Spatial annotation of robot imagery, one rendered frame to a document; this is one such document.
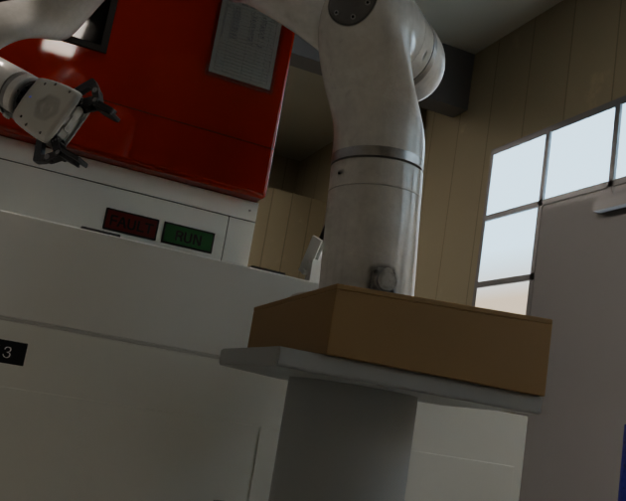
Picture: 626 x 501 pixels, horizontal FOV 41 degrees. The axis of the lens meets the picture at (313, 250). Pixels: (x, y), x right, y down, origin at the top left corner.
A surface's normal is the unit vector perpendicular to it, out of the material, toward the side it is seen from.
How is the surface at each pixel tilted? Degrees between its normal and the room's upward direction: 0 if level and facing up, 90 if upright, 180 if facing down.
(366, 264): 90
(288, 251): 90
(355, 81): 123
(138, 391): 90
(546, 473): 90
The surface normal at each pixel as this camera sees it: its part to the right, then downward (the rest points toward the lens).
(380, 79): -0.17, 0.32
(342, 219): -0.69, -0.22
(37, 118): -0.28, -0.29
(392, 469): 0.74, -0.01
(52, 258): 0.40, -0.11
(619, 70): -0.91, -0.22
